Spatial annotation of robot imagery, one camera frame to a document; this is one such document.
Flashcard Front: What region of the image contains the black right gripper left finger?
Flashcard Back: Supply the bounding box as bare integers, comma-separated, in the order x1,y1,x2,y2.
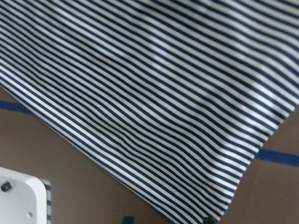
122,216,135,224

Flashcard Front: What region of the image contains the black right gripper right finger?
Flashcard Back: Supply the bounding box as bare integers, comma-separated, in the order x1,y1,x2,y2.
203,217,214,224

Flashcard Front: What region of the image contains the navy white striped polo shirt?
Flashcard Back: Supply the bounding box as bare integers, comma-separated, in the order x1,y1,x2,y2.
0,0,299,224

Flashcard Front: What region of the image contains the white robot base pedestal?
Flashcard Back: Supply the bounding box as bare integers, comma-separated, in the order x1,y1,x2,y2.
0,167,51,224

